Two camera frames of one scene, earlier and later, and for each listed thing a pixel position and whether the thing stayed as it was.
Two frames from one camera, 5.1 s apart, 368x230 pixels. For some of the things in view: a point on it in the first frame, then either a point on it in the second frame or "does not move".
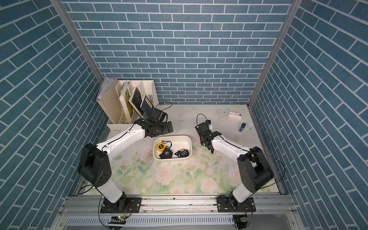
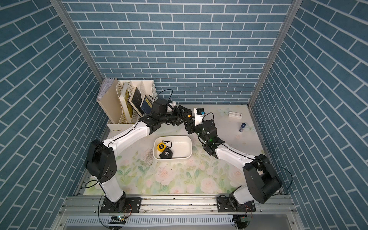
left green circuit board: (117, 219) does not move
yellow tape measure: (160, 146) does not move
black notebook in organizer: (135, 101) does not move
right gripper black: (201, 141) to (192, 127)
